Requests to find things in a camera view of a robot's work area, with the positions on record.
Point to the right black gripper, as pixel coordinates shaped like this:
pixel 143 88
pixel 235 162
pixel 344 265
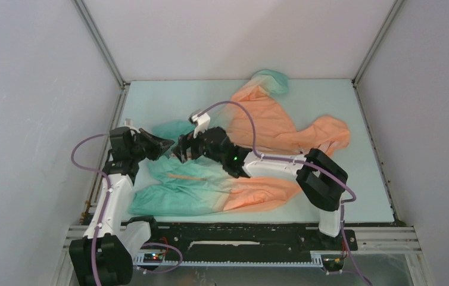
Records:
pixel 184 142

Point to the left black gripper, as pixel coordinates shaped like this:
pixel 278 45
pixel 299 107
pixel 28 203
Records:
pixel 159 145

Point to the teal and orange gradient jacket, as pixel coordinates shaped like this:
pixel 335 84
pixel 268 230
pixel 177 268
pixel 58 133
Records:
pixel 252 118

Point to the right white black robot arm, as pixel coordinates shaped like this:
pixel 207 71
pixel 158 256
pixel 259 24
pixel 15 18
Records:
pixel 319 177

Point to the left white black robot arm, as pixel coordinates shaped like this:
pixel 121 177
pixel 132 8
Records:
pixel 102 256

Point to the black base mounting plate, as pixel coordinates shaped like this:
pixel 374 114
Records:
pixel 244 243

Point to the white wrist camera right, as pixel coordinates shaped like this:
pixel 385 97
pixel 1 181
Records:
pixel 201 121

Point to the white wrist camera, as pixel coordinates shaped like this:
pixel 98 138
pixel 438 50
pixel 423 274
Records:
pixel 129 123
pixel 201 121

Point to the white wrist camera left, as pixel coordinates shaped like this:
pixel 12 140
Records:
pixel 129 123

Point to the aluminium frame rail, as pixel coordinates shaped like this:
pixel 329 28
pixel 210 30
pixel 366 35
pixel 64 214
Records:
pixel 384 240

